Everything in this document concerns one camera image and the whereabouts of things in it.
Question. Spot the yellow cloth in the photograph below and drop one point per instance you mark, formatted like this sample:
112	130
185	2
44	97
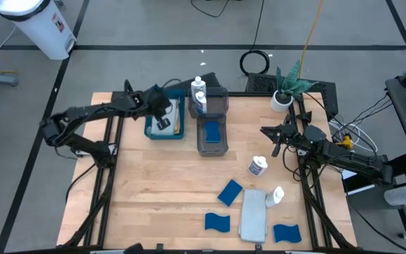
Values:
179	123

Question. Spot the white step trash can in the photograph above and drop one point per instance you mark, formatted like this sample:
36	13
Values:
37	28

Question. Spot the black perforated metal case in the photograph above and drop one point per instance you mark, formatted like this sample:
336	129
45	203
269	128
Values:
259	83

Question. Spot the black aluminium table frame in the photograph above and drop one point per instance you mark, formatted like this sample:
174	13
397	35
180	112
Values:
245	94

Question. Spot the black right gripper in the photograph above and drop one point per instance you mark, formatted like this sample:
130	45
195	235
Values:
294	135

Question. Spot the blue scrub sponge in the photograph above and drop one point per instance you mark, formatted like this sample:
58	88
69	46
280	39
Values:
229	192
212	132
287	233
217	223

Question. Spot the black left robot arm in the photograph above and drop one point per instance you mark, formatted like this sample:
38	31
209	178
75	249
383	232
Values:
83	113

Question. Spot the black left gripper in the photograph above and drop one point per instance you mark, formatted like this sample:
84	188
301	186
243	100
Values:
153	102

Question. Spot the white plastic restorer bottle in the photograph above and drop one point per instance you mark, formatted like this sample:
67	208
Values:
257	167
201	104
273	198
198	86

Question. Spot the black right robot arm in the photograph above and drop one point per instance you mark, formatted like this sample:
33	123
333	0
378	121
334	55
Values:
347	158

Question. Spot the white plant pot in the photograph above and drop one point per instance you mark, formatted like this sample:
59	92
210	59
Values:
277	106

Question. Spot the green snake plant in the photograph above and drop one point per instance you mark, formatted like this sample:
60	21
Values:
291	84

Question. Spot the white waffle weave towel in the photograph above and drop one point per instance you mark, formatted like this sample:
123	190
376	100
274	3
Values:
253	215
173	109

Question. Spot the grey translucent plastic bin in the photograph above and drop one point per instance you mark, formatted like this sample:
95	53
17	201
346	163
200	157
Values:
211	152
219	106

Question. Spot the translucent plastic jug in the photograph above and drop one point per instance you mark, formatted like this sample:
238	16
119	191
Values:
398	195

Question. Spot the teal plastic bin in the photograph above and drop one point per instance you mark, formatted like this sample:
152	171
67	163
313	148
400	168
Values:
164	137

